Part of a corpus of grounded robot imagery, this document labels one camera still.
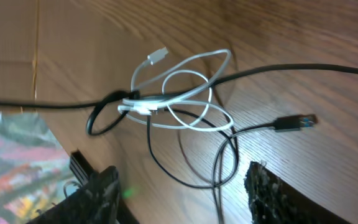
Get black usb cable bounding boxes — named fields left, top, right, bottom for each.
left=0, top=63, right=358, bottom=137

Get thin black cable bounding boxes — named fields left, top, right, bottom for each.
left=146, top=107, right=318, bottom=224

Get white usb cable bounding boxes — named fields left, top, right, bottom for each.
left=117, top=46, right=235, bottom=133

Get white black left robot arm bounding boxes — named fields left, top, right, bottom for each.
left=68, top=150, right=139, bottom=224

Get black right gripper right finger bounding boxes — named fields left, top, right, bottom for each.
left=244, top=161, right=349, bottom=224

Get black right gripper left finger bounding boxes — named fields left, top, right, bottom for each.
left=28, top=166, right=120, bottom=224

